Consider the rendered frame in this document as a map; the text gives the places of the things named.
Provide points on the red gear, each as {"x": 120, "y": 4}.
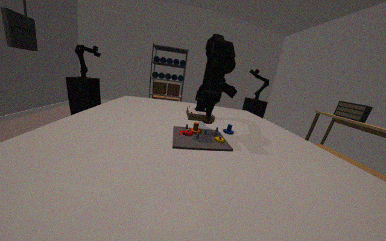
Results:
{"x": 190, "y": 133}

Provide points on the yellow gear with black stripe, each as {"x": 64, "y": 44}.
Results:
{"x": 219, "y": 140}

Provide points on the orange gear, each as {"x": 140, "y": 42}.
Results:
{"x": 195, "y": 129}

